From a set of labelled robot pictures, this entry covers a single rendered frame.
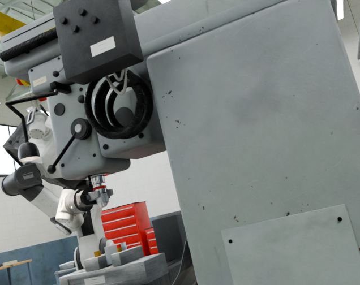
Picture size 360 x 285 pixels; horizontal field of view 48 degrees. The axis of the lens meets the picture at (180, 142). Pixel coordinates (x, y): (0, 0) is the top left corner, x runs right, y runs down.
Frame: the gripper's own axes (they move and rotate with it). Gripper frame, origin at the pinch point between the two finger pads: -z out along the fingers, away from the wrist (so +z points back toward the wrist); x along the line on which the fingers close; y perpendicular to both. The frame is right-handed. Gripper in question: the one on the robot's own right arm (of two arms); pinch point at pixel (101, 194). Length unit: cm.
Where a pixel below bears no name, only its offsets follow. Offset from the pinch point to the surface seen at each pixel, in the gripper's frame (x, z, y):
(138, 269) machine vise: -0.9, -13.4, 26.7
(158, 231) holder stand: 40.6, 19.6, 18.7
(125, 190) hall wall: 652, 799, -75
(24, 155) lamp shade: -18.2, 14.4, -19.1
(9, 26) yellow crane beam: 237, 504, -363
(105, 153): -6.4, -15.6, -11.1
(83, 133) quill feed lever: -9.7, -10.6, -19.3
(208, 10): 10, -56, -43
